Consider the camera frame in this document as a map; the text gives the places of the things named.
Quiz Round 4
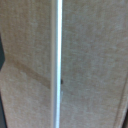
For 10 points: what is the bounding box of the large brown drawer front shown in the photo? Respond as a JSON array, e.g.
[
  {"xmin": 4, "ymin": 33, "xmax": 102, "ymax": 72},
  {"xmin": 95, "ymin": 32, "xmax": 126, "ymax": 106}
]
[{"xmin": 0, "ymin": 0, "xmax": 128, "ymax": 128}]

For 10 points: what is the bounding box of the dark brown drawer cabinet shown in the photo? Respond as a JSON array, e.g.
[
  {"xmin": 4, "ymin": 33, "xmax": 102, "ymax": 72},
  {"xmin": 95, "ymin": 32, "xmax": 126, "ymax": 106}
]
[{"xmin": 0, "ymin": 35, "xmax": 7, "ymax": 128}]

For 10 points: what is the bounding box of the long silver drawer handle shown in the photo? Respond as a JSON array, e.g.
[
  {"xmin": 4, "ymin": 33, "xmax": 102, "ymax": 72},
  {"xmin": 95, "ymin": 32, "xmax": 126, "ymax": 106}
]
[{"xmin": 48, "ymin": 0, "xmax": 65, "ymax": 128}]

